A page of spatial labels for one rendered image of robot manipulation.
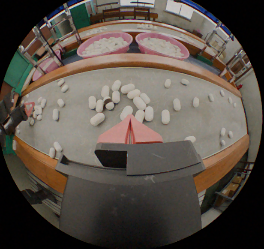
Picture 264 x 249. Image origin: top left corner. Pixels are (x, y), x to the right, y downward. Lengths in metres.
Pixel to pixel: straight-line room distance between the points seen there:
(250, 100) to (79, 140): 4.53
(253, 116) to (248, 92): 0.88
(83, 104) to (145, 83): 0.19
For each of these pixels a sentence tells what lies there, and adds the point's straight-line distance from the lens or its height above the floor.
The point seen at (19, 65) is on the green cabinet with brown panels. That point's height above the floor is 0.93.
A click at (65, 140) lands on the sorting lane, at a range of 0.27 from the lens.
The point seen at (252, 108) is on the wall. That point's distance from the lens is 4.39.
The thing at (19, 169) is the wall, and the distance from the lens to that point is 1.89.
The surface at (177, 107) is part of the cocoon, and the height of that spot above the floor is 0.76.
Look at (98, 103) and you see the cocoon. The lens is 0.21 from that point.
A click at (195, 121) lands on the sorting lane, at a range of 0.28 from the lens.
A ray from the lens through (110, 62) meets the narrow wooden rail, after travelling 0.29.
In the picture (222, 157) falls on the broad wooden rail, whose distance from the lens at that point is 0.39.
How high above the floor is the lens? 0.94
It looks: 76 degrees down
